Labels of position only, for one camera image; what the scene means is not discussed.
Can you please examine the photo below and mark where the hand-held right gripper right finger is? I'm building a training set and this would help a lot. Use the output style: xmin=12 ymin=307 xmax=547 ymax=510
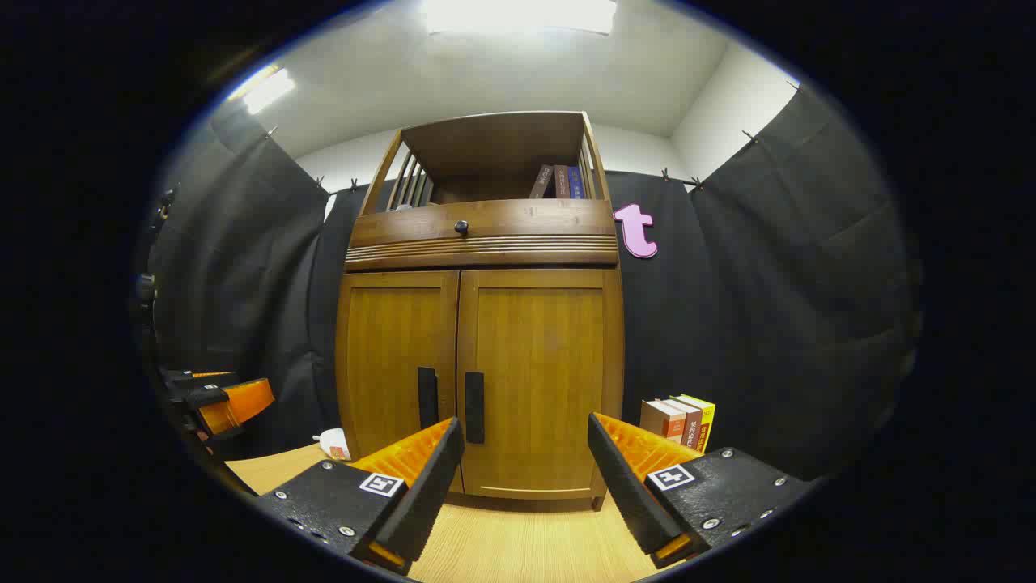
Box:
xmin=588 ymin=411 xmax=814 ymax=572

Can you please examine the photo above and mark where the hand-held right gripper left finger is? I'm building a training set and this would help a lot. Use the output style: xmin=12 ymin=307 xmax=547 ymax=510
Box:
xmin=255 ymin=417 xmax=466 ymax=577

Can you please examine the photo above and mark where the wooden cabinet door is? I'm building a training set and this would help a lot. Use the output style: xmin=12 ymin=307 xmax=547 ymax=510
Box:
xmin=457 ymin=269 xmax=624 ymax=500
xmin=336 ymin=271 xmax=461 ymax=493

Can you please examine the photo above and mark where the wooden double-door shoe cabinet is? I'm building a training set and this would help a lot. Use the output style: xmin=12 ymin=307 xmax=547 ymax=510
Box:
xmin=334 ymin=111 xmax=626 ymax=511

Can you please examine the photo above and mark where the white and orange book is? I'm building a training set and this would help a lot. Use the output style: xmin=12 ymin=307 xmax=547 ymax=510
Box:
xmin=640 ymin=398 xmax=687 ymax=444

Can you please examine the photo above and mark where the yellow book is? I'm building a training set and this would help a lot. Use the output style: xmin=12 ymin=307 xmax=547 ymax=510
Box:
xmin=678 ymin=394 xmax=716 ymax=454

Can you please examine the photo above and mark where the black backdrop cloth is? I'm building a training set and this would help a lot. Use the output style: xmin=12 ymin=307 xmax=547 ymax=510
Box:
xmin=146 ymin=81 xmax=923 ymax=483

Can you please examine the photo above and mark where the wooden drawer with black knob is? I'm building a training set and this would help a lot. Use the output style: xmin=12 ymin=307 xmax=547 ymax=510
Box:
xmin=346 ymin=199 xmax=620 ymax=270

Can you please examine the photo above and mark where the small ceiling light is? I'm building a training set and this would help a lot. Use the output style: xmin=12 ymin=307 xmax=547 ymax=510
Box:
xmin=227 ymin=66 xmax=296 ymax=116

